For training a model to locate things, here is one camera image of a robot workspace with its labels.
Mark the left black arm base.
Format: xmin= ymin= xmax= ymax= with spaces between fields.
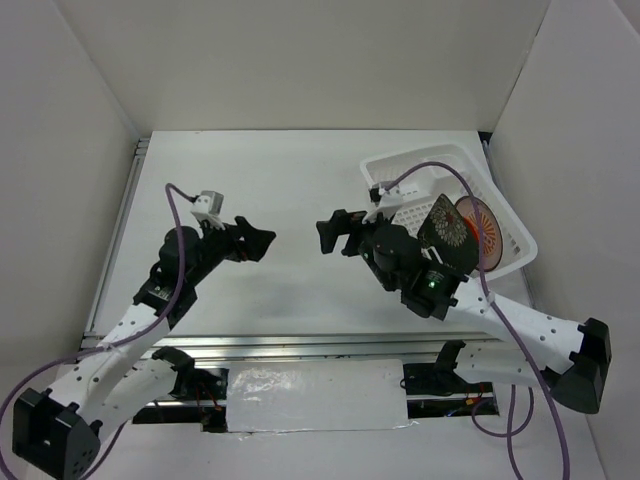
xmin=151 ymin=347 xmax=229 ymax=433

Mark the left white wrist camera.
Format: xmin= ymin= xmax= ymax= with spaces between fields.
xmin=190 ymin=190 xmax=225 ymax=230

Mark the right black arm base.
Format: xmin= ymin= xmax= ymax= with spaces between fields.
xmin=399 ymin=340 xmax=499 ymax=419

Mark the orange round plate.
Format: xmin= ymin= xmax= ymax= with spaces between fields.
xmin=464 ymin=217 xmax=480 ymax=242

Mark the aluminium frame rail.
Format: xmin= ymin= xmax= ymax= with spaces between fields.
xmin=79 ymin=134 xmax=546 ymax=366

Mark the white foil covered panel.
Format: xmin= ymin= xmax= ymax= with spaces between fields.
xmin=226 ymin=360 xmax=409 ymax=433

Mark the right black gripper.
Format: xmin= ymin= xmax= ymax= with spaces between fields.
xmin=316 ymin=205 xmax=396 ymax=291

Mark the black square floral plate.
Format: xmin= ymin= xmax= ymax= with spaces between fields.
xmin=417 ymin=194 xmax=479 ymax=275

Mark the white sunburst pattern plate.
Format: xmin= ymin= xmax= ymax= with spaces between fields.
xmin=455 ymin=196 xmax=504 ymax=272

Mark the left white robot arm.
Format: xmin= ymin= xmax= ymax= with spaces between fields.
xmin=12 ymin=216 xmax=276 ymax=479

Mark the white plastic dish rack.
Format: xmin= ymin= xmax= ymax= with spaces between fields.
xmin=360 ymin=144 xmax=538 ymax=280

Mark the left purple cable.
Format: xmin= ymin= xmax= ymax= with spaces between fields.
xmin=0 ymin=183 xmax=201 ymax=480

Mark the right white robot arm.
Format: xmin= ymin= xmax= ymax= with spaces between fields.
xmin=316 ymin=209 xmax=612 ymax=414

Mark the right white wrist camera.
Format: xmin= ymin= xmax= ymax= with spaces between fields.
xmin=363 ymin=183 xmax=420 ymax=223

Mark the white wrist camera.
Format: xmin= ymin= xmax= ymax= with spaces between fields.
xmin=363 ymin=183 xmax=420 ymax=223
xmin=190 ymin=190 xmax=225 ymax=230

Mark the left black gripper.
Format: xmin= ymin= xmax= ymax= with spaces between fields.
xmin=187 ymin=215 xmax=275 ymax=287

